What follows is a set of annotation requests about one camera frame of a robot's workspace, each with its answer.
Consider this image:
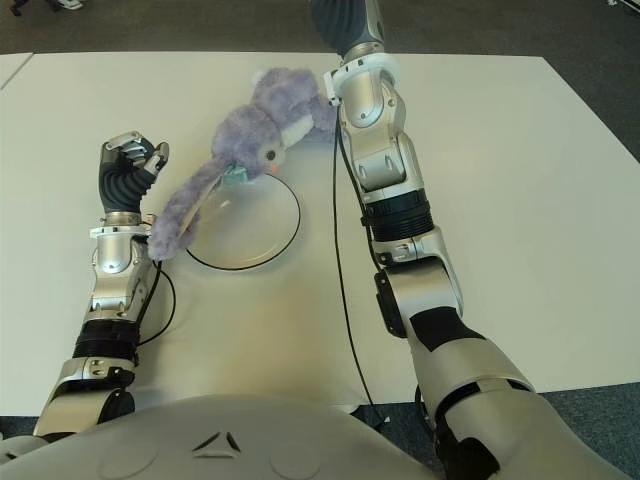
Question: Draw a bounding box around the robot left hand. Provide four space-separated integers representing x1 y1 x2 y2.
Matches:
97 129 171 216

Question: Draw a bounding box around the purple plush rabbit doll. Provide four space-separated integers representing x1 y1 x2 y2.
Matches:
149 67 344 261

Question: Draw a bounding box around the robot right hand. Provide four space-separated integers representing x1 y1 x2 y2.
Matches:
309 0 386 59

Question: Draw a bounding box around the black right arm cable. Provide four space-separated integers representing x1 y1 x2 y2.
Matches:
329 102 391 426

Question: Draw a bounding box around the grey robot torso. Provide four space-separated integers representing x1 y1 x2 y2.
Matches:
0 392 446 480

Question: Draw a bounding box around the white plate black rim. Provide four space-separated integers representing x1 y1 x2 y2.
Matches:
184 174 302 272

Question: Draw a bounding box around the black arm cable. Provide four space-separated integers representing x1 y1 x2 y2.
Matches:
329 102 391 426
134 257 177 347

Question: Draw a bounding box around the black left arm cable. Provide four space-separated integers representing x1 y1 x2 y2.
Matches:
134 257 177 347

